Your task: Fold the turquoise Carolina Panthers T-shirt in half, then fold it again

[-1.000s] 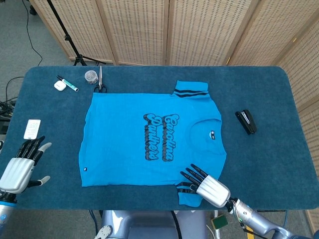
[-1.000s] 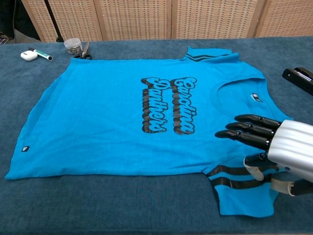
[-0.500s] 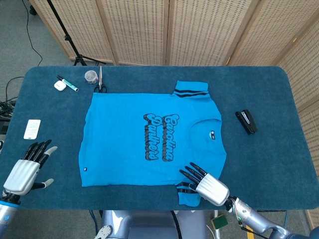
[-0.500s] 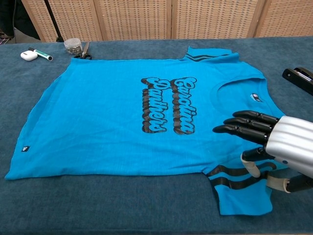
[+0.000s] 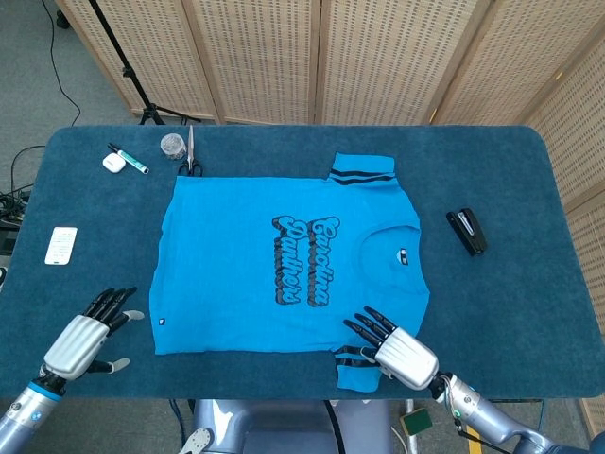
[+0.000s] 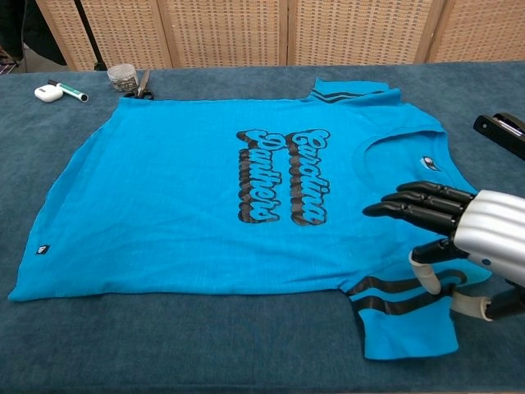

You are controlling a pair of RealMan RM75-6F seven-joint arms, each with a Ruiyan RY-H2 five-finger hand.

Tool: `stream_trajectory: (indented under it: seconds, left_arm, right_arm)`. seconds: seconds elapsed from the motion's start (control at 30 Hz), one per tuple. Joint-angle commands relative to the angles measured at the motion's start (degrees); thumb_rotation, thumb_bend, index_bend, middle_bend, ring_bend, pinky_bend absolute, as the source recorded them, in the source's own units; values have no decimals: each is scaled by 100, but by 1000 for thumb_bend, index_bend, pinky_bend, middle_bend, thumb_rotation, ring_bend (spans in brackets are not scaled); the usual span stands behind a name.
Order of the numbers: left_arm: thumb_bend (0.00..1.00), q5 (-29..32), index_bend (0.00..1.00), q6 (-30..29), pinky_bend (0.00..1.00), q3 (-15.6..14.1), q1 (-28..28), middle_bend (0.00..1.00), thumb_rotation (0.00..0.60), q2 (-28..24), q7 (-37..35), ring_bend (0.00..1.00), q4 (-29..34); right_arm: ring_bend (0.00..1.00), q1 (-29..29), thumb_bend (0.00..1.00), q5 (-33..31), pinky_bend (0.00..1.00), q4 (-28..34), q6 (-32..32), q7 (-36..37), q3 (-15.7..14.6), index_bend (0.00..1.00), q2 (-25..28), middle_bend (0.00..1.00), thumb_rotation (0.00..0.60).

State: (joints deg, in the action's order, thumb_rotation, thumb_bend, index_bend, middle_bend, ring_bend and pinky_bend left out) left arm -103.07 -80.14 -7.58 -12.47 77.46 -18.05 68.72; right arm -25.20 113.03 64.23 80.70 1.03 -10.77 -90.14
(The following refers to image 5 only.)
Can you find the green yellow sponge block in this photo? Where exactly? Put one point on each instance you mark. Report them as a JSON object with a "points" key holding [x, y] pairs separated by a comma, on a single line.
{"points": [[416, 422]]}

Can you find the white rectangular card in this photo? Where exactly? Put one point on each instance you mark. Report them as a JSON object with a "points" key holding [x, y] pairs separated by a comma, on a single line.
{"points": [[61, 246]]}

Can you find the blue-grey robot torso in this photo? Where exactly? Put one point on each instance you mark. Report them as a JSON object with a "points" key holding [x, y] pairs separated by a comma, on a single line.
{"points": [[283, 425]]}

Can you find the clear jar of clips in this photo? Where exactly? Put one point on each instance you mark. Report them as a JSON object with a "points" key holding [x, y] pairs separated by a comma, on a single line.
{"points": [[172, 146]]}

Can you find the black equipment box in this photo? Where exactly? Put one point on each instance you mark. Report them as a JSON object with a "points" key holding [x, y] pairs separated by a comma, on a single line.
{"points": [[5, 243]]}

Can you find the green white marker pen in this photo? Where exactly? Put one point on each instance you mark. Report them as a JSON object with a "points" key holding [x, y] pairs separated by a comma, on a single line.
{"points": [[130, 159]]}

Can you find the black caster wheel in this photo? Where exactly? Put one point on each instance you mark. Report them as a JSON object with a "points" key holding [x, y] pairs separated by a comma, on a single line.
{"points": [[61, 19]]}

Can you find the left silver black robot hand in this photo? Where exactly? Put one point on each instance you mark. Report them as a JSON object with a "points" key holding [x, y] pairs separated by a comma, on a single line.
{"points": [[75, 343]]}

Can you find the blue Carolina Panthers T-shirt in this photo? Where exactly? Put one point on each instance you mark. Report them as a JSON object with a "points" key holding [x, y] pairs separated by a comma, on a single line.
{"points": [[227, 265]]}

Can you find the dark blue table mat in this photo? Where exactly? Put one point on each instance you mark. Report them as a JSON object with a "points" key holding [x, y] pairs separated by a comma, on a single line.
{"points": [[472, 165]]}

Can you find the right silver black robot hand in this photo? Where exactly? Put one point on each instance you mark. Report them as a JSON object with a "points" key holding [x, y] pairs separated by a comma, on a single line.
{"points": [[406, 357]]}

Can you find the white earbuds case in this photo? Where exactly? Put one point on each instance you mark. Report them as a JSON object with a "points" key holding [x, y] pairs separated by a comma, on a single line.
{"points": [[113, 162]]}

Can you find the silver metal table leg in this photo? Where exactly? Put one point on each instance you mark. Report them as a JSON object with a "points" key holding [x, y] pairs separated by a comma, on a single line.
{"points": [[413, 444]]}

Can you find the black tripod stand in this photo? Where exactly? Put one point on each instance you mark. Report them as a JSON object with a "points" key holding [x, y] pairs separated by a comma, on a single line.
{"points": [[126, 72]]}

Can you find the white metal bracket plate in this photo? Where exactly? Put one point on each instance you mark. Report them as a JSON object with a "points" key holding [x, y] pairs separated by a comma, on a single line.
{"points": [[198, 440]]}

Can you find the black stapler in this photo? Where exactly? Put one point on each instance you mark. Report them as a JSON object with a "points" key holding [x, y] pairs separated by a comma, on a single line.
{"points": [[468, 232]]}

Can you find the woven wooden folding screen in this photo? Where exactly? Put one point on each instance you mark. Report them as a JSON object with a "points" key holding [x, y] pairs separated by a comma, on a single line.
{"points": [[264, 57]]}

